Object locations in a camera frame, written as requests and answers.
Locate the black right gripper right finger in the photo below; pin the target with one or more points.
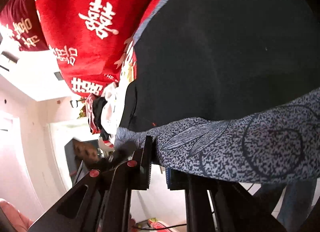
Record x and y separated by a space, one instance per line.
215 205

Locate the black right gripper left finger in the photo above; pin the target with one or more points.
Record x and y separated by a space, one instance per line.
100 201

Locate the black pants grey patterned waistband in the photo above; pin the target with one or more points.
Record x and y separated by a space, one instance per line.
229 89

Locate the white cloth on sofa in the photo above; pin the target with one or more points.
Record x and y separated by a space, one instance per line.
112 112

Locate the red sofa cover white characters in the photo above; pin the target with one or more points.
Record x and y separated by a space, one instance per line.
91 38

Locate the dark red printed cushion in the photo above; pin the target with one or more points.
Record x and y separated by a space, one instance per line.
20 22

